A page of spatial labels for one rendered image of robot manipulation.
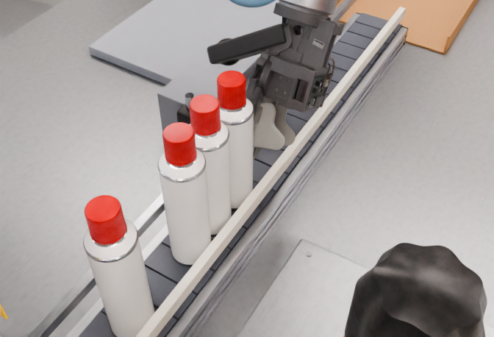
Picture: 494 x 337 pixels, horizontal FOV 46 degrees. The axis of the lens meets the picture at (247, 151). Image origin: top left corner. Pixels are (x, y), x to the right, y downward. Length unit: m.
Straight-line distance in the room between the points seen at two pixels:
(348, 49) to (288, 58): 0.36
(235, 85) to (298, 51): 0.12
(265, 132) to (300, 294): 0.21
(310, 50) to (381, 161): 0.29
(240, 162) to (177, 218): 0.11
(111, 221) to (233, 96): 0.21
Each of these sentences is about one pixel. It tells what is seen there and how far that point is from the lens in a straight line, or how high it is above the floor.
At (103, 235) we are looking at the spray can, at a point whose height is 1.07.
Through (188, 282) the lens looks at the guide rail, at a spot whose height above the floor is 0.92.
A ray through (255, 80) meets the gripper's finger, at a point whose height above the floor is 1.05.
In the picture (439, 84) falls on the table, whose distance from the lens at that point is 1.12.
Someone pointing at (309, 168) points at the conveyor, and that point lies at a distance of 0.87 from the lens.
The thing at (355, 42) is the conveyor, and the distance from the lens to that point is 1.10.
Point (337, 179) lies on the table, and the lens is 0.90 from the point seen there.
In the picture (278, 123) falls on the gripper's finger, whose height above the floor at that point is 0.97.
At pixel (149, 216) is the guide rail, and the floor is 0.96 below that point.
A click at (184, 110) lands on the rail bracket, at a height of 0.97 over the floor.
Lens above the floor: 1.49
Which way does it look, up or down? 45 degrees down
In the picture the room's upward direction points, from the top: straight up
